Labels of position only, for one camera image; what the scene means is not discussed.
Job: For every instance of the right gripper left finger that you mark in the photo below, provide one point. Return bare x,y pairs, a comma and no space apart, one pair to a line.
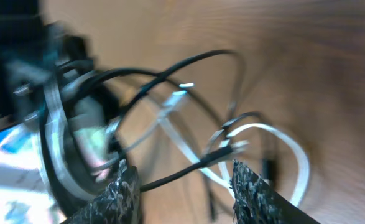
118,204

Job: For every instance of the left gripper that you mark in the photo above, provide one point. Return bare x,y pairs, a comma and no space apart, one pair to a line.
33,56

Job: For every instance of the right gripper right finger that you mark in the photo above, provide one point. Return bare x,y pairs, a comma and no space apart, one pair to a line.
257,203

